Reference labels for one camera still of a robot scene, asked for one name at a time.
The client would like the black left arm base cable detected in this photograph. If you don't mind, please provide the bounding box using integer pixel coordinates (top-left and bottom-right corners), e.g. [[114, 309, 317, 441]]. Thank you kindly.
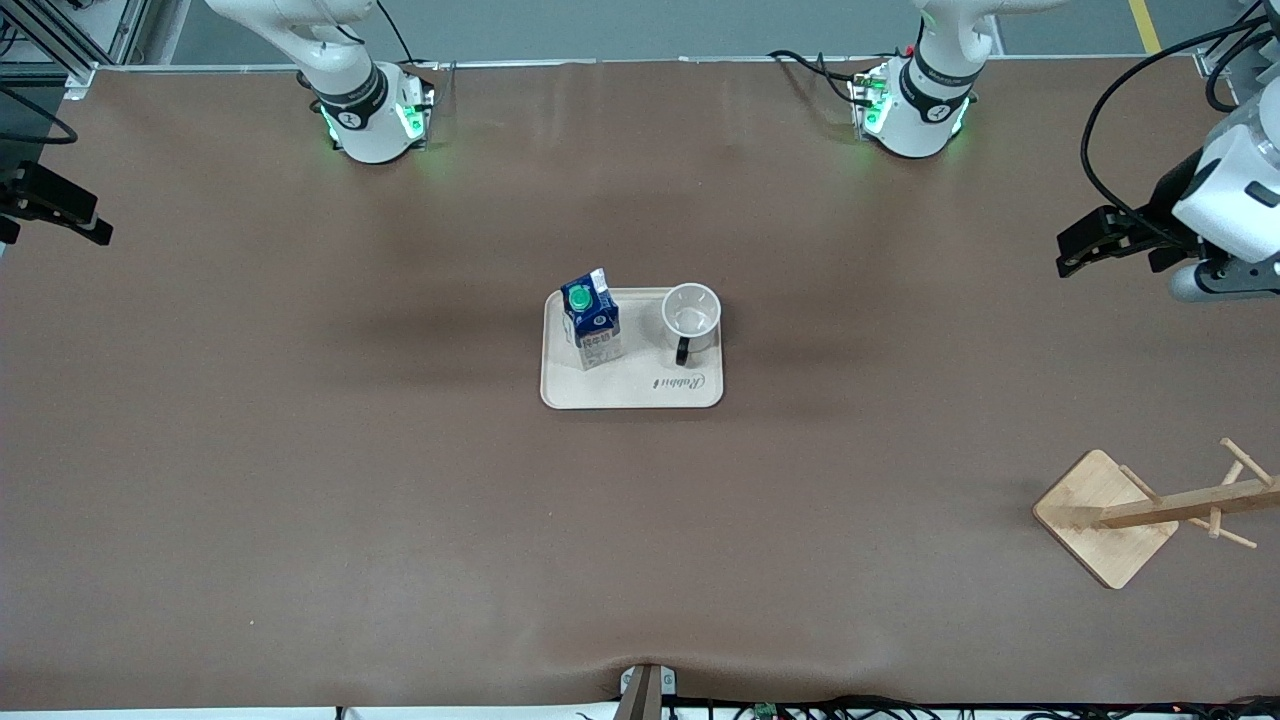
[[768, 48, 871, 106]]

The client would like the aluminium frame with struts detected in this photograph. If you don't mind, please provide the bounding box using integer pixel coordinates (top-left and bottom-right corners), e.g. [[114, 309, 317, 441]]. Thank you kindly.
[[0, 0, 151, 101]]

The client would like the wooden cup rack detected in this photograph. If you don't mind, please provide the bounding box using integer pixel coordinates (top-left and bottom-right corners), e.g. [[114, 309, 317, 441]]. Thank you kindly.
[[1032, 437, 1280, 591]]

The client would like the blue milk carton green cap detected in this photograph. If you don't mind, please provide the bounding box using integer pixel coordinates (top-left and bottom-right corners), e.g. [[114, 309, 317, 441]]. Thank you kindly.
[[560, 268, 623, 372]]

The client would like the beige plastic tray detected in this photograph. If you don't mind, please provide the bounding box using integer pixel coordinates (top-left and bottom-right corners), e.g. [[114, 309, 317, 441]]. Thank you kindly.
[[540, 287, 725, 411]]

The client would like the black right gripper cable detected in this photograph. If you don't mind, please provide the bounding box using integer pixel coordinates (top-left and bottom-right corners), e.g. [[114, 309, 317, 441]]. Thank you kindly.
[[0, 85, 79, 146]]

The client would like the black arm base cable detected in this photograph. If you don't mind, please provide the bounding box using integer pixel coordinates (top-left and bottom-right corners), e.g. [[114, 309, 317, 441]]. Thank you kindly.
[[375, 0, 441, 71], [768, 48, 871, 106]]

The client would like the table cover sheet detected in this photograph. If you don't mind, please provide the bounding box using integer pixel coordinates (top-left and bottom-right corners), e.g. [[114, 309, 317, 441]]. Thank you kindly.
[[0, 58, 1280, 713]]

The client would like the white cup black handle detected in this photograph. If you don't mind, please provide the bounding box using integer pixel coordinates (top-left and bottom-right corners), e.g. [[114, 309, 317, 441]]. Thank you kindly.
[[661, 283, 723, 367]]

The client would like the black right arm base cable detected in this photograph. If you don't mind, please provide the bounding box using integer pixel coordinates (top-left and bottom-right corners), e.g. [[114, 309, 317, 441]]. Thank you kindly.
[[375, 0, 441, 71]]

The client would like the aluminium frame corner bracket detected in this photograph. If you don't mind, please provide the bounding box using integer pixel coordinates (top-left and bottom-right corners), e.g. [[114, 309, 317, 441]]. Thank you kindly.
[[1195, 0, 1280, 81]]

